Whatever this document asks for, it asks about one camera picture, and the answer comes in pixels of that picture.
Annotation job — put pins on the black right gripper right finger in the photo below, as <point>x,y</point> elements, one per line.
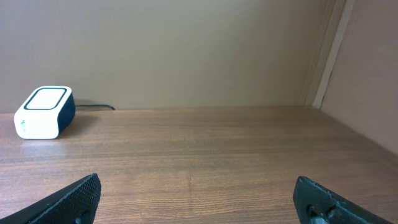
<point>316,204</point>

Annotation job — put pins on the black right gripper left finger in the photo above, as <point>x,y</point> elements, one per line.
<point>75,203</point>

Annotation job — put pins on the white barcode scanner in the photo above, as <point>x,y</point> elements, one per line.
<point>46,113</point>

